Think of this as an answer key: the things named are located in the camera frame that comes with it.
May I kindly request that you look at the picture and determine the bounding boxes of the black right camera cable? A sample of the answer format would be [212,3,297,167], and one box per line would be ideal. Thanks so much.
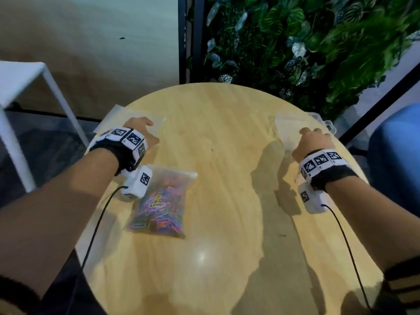
[321,204,373,311]

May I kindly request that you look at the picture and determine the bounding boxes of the translucent plastic bag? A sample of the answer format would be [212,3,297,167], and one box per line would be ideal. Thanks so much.
[126,164,199,241]

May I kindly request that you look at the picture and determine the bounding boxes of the stack of plastic bags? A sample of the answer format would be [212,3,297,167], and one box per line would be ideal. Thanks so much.
[93,105,166,141]

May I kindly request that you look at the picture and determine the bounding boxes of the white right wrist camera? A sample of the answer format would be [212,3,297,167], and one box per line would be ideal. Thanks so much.
[297,182,329,215]

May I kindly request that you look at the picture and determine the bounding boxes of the person's right shirt sleeve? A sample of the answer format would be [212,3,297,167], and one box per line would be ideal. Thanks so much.
[382,255,420,315]

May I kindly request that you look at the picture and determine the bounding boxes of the person's shirt sleeve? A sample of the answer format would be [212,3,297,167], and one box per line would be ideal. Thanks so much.
[382,255,420,315]
[0,275,42,315]

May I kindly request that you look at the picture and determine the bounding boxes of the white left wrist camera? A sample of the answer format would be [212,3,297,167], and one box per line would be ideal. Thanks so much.
[119,164,153,200]

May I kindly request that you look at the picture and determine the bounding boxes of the green plant wall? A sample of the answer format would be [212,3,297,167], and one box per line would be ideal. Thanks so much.
[205,0,420,120]

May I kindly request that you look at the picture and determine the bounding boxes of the person's left forearm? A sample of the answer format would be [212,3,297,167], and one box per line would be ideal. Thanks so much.
[0,147,119,298]

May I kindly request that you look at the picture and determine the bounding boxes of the person's right hand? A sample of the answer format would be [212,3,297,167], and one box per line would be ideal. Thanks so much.
[291,127,336,163]

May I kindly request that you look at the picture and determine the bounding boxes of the black left wristband with markers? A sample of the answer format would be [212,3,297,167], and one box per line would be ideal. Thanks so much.
[87,126,149,176]

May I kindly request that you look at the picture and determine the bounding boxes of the black left camera cable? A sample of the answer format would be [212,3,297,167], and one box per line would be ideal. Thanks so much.
[65,185,129,315]

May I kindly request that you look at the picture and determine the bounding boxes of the black right wristband with markers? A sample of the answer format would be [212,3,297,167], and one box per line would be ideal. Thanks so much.
[297,149,358,193]

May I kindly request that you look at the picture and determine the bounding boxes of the clear plastic box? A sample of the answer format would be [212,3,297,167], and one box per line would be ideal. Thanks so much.
[274,111,338,151]

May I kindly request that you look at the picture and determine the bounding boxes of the person's dark trousers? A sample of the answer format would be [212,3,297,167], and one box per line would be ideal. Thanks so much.
[39,249,109,315]

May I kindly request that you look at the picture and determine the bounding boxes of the person's left shirt sleeve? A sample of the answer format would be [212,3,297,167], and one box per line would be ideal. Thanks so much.
[0,275,42,315]

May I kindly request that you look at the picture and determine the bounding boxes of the round wooden table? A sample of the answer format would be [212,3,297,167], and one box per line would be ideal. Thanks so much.
[75,82,385,315]

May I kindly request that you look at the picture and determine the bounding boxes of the person's right forearm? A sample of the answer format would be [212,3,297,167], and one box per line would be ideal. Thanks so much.
[325,178,420,279]

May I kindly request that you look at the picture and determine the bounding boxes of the blue armchair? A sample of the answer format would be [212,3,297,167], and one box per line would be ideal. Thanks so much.
[367,103,420,217]

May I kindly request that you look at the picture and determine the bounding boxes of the person's left hand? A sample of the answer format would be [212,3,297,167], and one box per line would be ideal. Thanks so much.
[123,117,161,150]

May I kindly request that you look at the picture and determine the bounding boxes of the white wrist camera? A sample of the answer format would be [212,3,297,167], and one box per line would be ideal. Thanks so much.
[119,164,153,200]
[297,182,329,215]

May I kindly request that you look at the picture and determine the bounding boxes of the white chair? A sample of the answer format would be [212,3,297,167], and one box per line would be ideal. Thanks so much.
[0,61,90,193]

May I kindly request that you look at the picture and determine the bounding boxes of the black wristband with markers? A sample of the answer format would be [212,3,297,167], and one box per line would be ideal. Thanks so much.
[297,149,358,193]
[87,126,149,176]

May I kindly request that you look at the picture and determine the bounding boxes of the black camera cable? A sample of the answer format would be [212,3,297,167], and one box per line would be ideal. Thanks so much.
[321,204,373,311]
[65,185,129,315]

